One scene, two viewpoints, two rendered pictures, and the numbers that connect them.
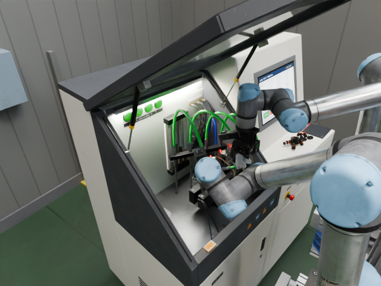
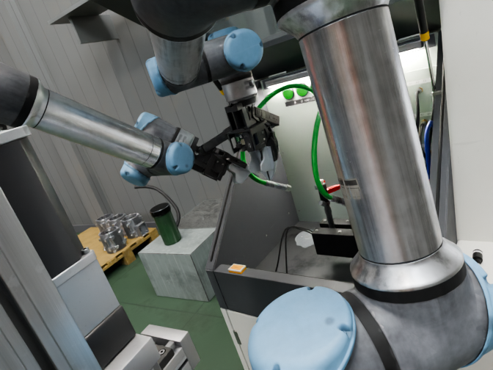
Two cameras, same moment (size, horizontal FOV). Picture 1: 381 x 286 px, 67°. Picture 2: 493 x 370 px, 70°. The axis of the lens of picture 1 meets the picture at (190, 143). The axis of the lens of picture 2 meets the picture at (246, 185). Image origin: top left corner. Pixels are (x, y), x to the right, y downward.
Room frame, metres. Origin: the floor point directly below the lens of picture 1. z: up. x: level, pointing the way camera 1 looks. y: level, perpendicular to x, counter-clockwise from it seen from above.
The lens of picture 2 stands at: (0.82, -1.05, 1.52)
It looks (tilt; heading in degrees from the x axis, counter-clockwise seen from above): 18 degrees down; 87
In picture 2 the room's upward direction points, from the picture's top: 18 degrees counter-clockwise
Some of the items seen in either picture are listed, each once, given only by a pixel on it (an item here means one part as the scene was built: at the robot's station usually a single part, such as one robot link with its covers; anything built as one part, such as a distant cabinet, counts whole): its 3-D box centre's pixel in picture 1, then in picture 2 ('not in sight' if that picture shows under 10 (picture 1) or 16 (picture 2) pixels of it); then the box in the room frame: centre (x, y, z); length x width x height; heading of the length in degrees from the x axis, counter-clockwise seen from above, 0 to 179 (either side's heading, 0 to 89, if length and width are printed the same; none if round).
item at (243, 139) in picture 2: (245, 139); (248, 125); (0.92, -0.21, 1.39); 0.09 x 0.08 x 0.12; 45
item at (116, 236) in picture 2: not in sight; (89, 244); (-0.88, 2.86, 0.19); 1.37 x 0.94 x 0.38; 142
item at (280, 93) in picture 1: (277, 101); (231, 54); (0.92, -0.31, 1.55); 0.11 x 0.11 x 0.08; 6
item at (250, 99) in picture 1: (248, 100); (229, 56); (0.92, -0.21, 1.55); 0.09 x 0.08 x 0.11; 96
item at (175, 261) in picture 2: not in sight; (190, 221); (0.42, 1.85, 0.43); 0.94 x 0.72 x 0.86; 52
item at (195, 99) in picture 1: (197, 117); (422, 121); (1.45, -0.04, 1.20); 0.13 x 0.03 x 0.31; 135
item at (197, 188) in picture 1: (217, 188); (373, 248); (1.18, -0.14, 0.91); 0.34 x 0.10 x 0.15; 135
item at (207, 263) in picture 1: (238, 229); (307, 303); (0.93, -0.23, 0.87); 0.62 x 0.04 x 0.16; 135
